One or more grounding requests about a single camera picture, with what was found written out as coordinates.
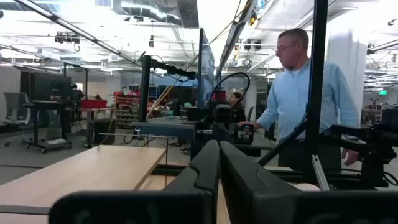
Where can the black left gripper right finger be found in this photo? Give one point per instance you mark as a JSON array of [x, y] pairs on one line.
[[248, 186]]

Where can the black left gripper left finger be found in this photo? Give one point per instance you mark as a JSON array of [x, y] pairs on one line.
[[199, 186]]

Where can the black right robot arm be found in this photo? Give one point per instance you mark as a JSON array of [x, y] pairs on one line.
[[202, 130]]

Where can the wooden shelf with black legs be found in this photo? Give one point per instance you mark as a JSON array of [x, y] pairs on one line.
[[77, 174]]

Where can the person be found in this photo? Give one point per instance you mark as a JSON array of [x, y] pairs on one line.
[[236, 98], [289, 99]]

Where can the grey desk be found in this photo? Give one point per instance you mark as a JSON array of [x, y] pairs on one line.
[[164, 127]]

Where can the blue divider panel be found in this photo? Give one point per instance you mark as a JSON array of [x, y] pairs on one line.
[[206, 77]]

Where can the silver aluminium bar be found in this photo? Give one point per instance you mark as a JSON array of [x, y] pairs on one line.
[[320, 172]]

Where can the red parts rack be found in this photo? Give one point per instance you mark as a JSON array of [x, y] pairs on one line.
[[126, 109]]

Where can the wooden side table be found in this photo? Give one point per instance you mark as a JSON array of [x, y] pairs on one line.
[[96, 109]]

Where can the red storage bin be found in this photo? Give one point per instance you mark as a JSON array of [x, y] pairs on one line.
[[93, 103]]

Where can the green exit sign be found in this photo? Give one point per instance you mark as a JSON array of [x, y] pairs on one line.
[[383, 92]]

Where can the black rolling desk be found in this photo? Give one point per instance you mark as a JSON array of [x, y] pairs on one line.
[[46, 104]]

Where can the black desk monitor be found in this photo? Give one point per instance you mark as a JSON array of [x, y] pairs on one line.
[[51, 87]]

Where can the grey office chair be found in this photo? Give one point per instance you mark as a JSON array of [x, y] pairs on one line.
[[15, 109]]

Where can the black aluminium rig frame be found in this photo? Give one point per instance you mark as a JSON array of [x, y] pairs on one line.
[[315, 93]]

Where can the black equipment mount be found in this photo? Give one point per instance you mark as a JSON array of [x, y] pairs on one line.
[[373, 140]]

